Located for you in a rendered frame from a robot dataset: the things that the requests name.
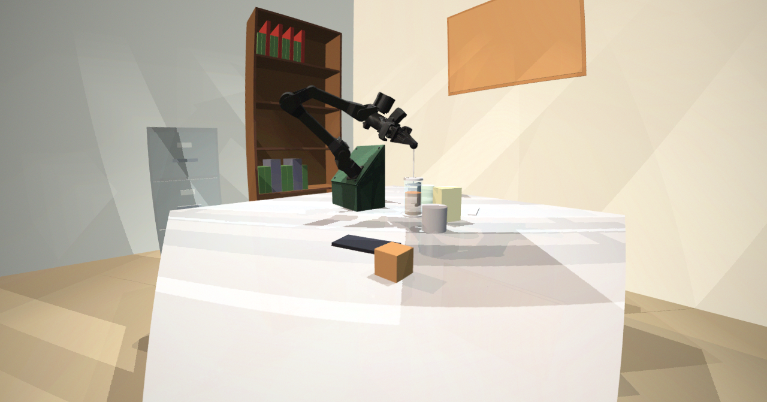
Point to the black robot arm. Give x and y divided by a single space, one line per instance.
291 103

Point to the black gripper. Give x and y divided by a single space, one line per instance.
394 132

